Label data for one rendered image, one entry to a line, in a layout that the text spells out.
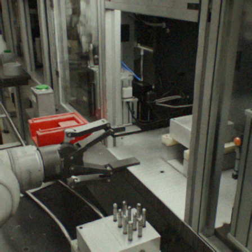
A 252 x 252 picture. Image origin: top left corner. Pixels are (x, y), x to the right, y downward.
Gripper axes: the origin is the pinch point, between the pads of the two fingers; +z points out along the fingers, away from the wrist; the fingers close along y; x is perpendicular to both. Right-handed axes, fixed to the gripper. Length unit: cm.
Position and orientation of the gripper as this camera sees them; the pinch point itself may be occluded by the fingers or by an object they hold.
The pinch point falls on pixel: (127, 147)
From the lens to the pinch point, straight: 80.3
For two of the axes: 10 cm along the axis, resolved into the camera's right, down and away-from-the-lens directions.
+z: 9.0, -1.7, 4.1
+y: 0.1, -9.2, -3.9
